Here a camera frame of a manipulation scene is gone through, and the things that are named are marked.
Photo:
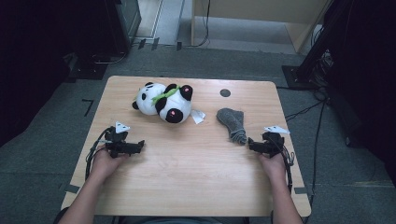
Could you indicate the black monitor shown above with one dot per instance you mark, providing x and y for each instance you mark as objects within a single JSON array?
[{"x": 124, "y": 21}]

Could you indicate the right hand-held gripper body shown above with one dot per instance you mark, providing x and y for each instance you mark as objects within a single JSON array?
[{"x": 272, "y": 144}]

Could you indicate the panda plush toy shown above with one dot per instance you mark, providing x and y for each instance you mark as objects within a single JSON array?
[{"x": 177, "y": 104}]

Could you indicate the person's left hand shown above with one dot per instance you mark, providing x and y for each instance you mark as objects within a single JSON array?
[{"x": 104, "y": 166}]

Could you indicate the person's right hand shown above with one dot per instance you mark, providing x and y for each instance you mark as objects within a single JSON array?
[{"x": 275, "y": 168}]

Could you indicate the dark curtain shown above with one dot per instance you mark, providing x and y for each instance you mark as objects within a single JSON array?
[
  {"x": 367, "y": 77},
  {"x": 37, "y": 62}
]

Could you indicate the grey tape piece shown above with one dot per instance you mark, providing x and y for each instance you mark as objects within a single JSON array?
[
  {"x": 300, "y": 190},
  {"x": 72, "y": 188}
]

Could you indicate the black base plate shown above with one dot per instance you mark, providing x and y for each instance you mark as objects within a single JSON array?
[{"x": 88, "y": 70}]

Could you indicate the dark round table grommet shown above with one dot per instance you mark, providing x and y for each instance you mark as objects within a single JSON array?
[{"x": 225, "y": 92}]

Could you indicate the grey fuzzy sock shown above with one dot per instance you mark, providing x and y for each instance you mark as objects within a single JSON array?
[{"x": 232, "y": 121}]

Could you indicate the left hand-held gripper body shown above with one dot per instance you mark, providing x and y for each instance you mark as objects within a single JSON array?
[{"x": 116, "y": 146}]

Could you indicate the black metal stand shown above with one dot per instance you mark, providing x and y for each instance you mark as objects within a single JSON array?
[{"x": 308, "y": 62}]

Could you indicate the person's clothing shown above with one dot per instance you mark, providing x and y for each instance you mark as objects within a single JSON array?
[{"x": 186, "y": 221}]

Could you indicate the light wooden cabinet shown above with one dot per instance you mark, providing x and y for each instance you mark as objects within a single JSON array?
[{"x": 249, "y": 7}]

